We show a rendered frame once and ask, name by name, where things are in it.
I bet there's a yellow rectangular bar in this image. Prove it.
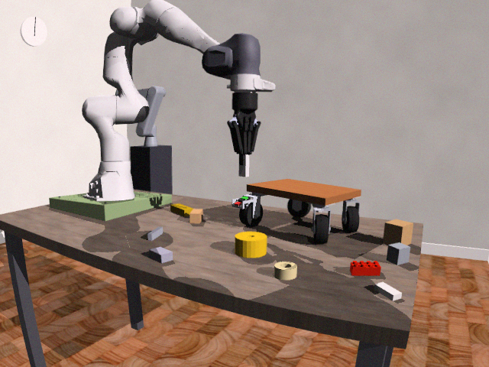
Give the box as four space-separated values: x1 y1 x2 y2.
170 203 193 216

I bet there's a beige roll of masking tape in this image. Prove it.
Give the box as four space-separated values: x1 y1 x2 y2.
274 261 297 280

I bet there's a yellow short cylinder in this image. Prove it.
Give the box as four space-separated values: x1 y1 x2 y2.
235 232 267 258

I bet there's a tan wooden block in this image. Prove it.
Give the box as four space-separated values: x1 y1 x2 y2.
189 209 203 223

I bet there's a red toy building brick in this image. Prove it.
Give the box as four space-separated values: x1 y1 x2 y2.
350 261 381 276

